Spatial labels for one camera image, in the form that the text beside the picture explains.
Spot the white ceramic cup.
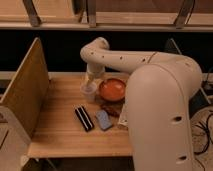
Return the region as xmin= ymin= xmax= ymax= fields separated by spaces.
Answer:
xmin=80 ymin=82 xmax=97 ymax=102

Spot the wooden shelf rail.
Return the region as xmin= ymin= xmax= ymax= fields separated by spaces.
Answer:
xmin=0 ymin=0 xmax=213 ymax=32

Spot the orange ceramic bowl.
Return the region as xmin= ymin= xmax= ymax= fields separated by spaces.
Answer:
xmin=99 ymin=78 xmax=126 ymax=102

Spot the white tube bottle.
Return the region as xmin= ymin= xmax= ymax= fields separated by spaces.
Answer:
xmin=118 ymin=105 xmax=128 ymax=128

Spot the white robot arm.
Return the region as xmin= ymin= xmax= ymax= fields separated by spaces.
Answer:
xmin=80 ymin=37 xmax=202 ymax=171

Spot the red-brown snack bar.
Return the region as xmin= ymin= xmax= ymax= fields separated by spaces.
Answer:
xmin=101 ymin=104 xmax=121 ymax=117

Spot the wooden side panel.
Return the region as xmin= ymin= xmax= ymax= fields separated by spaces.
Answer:
xmin=0 ymin=38 xmax=49 ymax=141

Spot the blue sponge block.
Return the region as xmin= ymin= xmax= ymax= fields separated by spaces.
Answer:
xmin=96 ymin=110 xmax=113 ymax=131

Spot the black striped case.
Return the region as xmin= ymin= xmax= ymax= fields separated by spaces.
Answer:
xmin=75 ymin=106 xmax=94 ymax=132

